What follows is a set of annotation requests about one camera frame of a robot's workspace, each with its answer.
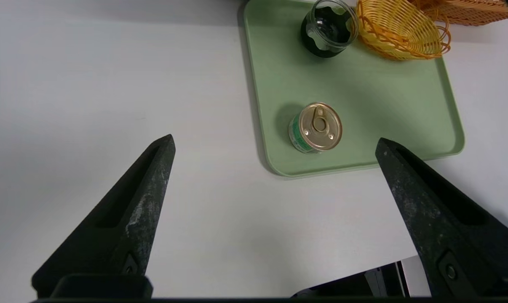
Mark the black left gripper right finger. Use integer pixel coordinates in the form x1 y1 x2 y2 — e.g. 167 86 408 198
374 137 508 298

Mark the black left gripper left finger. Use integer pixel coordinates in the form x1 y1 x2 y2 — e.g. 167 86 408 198
31 134 176 297

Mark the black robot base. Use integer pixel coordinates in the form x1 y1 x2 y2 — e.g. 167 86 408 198
291 261 402 298

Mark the small yellow wicker basket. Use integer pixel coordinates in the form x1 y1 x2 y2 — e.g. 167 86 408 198
356 0 452 61

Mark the orange wicker basket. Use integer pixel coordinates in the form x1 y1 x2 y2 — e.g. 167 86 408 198
410 0 508 27

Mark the light green plastic tray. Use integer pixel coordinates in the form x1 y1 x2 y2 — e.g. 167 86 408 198
242 0 465 177

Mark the tin can with gold lid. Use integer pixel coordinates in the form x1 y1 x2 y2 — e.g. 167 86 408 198
289 102 343 154

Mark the glass cup with black handle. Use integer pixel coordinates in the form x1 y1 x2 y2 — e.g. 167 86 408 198
301 0 359 58

